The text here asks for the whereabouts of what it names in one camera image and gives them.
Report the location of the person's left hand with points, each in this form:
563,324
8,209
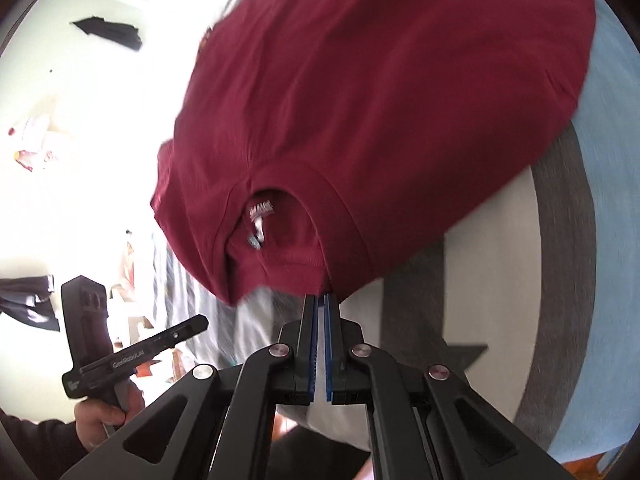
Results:
95,417

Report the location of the person's left forearm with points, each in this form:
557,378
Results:
35,445

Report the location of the striped star-print bed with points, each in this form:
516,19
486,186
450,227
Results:
500,285

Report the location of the white plastic bag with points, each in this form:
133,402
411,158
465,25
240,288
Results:
37,132

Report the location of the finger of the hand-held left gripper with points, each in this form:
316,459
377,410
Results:
180,332

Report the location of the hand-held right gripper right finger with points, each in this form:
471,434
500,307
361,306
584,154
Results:
328,360

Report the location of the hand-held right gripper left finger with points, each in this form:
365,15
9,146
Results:
313,360

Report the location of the dark cloth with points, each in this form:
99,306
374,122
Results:
25,305

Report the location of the black hanging garment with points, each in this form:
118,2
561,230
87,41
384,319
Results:
110,30

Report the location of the maroon t-shirt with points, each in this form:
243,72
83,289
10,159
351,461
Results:
375,110

